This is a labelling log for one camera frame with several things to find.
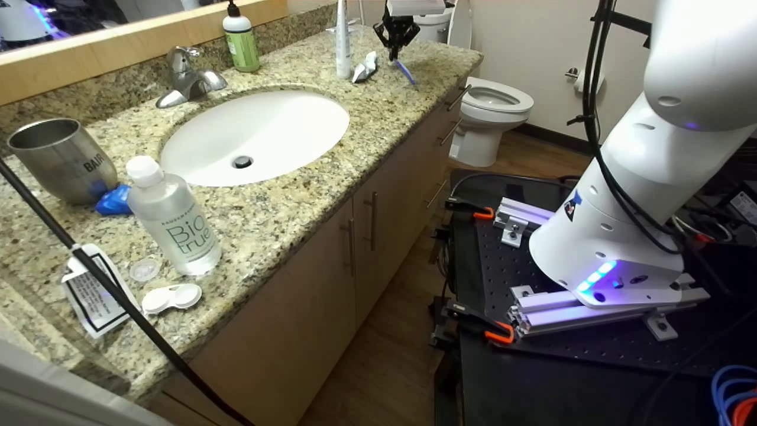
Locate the black power cable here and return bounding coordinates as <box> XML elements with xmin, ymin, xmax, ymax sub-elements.
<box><xmin>0</xmin><ymin>156</ymin><xmax>255</xmax><ymax>426</ymax></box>

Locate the aluminium mounting rail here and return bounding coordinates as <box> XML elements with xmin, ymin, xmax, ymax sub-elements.
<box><xmin>495</xmin><ymin>196</ymin><xmax>559</xmax><ymax>250</ymax></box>
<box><xmin>505</xmin><ymin>282</ymin><xmax>711</xmax><ymax>341</ymax></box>

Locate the grey metal cup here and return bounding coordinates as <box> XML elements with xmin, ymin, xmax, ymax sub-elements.
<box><xmin>4</xmin><ymin>117</ymin><xmax>120</xmax><ymax>209</ymax></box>

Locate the metal cabinet door handle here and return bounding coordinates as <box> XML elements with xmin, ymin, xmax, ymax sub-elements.
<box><xmin>365</xmin><ymin>190</ymin><xmax>380</xmax><ymax>253</ymax></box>
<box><xmin>341</xmin><ymin>219</ymin><xmax>359</xmax><ymax>280</ymax></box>

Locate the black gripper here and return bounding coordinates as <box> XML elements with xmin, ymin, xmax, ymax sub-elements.
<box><xmin>371</xmin><ymin>12</ymin><xmax>420</xmax><ymax>63</ymax></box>

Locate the black robot cart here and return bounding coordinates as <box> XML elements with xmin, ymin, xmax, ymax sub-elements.
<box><xmin>432</xmin><ymin>169</ymin><xmax>757</xmax><ymax>426</ymax></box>

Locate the orange black clamp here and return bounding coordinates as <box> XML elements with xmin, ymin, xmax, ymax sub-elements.
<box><xmin>427</xmin><ymin>298</ymin><xmax>521</xmax><ymax>350</ymax></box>
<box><xmin>445</xmin><ymin>196</ymin><xmax>500</xmax><ymax>228</ymax></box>

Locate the wood framed wall mirror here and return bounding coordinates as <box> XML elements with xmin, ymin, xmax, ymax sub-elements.
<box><xmin>0</xmin><ymin>0</ymin><xmax>291</xmax><ymax>109</ymax></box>

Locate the white toothpaste tube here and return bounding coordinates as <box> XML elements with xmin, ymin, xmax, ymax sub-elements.
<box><xmin>347</xmin><ymin>51</ymin><xmax>380</xmax><ymax>86</ymax></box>

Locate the light wood vanity cabinet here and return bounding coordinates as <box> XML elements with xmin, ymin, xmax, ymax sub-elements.
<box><xmin>144</xmin><ymin>82</ymin><xmax>469</xmax><ymax>426</ymax></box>

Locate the white contact lens case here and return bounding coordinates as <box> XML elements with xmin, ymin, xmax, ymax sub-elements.
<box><xmin>140</xmin><ymin>282</ymin><xmax>206</xmax><ymax>318</ymax></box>

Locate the white toilet paper roll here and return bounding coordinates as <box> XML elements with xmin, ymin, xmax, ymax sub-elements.
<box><xmin>562</xmin><ymin>66</ymin><xmax>598</xmax><ymax>99</ymax></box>

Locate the small blue packet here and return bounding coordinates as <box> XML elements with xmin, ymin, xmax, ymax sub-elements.
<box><xmin>95</xmin><ymin>183</ymin><xmax>138</xmax><ymax>219</ymax></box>

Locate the white oval sink basin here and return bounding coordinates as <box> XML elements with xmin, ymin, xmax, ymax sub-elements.
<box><xmin>158</xmin><ymin>86</ymin><xmax>352</xmax><ymax>190</ymax></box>

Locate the green soap pump bottle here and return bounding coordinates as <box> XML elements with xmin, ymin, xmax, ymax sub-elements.
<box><xmin>220</xmin><ymin>0</ymin><xmax>262</xmax><ymax>76</ymax></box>

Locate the orange cable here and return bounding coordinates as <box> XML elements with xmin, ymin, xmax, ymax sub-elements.
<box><xmin>731</xmin><ymin>394</ymin><xmax>757</xmax><ymax>426</ymax></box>

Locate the blue cable coil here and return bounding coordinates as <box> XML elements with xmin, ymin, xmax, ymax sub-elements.
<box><xmin>707</xmin><ymin>363</ymin><xmax>757</xmax><ymax>426</ymax></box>

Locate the chrome sink faucet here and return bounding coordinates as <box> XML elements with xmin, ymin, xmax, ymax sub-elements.
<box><xmin>153</xmin><ymin>45</ymin><xmax>229</xmax><ymax>111</ymax></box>

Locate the clear round lid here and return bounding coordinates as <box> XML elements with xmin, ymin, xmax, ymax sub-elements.
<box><xmin>127</xmin><ymin>257</ymin><xmax>164</xmax><ymax>287</ymax></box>

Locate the clear plastic solution bottle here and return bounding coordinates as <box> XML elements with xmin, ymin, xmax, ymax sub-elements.
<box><xmin>126</xmin><ymin>155</ymin><xmax>224</xmax><ymax>280</ymax></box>

